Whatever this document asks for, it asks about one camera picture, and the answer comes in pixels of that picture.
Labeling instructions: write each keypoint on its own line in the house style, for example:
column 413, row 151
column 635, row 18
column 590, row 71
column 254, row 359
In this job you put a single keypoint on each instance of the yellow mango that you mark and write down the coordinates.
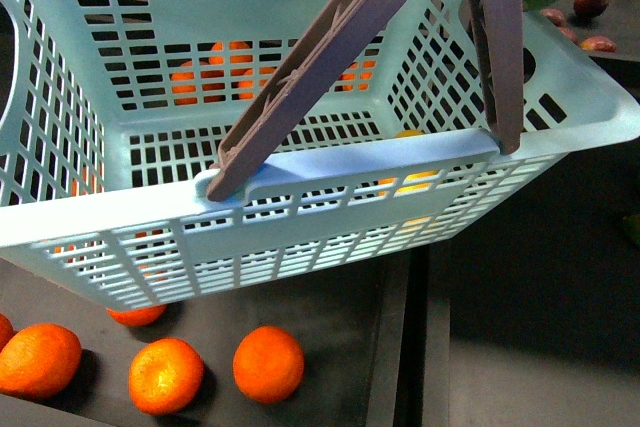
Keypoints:
column 413, row 181

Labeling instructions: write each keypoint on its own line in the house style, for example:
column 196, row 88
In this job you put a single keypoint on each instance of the brown basket handle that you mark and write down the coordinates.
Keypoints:
column 335, row 38
column 498, row 37

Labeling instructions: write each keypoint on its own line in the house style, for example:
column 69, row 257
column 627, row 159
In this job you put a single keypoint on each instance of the light blue plastic basket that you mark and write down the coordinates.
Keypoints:
column 117, row 108

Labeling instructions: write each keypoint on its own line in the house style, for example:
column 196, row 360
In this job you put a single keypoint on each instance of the orange tangerine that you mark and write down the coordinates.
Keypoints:
column 165, row 376
column 39, row 361
column 268, row 365

